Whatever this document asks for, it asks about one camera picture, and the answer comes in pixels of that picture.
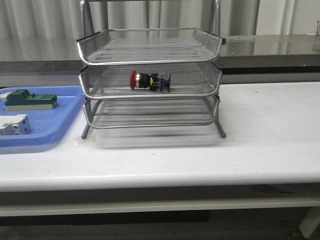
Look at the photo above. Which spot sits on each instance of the red emergency stop button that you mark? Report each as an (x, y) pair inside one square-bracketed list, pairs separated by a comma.
[(156, 82)]

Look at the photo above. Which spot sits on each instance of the blue plastic tray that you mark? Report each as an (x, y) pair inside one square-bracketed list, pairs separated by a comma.
[(46, 125)]

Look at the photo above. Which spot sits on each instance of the green terminal block component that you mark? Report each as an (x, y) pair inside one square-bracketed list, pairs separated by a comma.
[(22, 99)]

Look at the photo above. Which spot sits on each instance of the white circuit breaker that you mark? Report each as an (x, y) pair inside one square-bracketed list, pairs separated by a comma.
[(14, 124)]

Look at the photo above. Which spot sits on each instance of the dark grey counter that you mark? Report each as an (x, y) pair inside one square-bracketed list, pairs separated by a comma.
[(242, 54)]

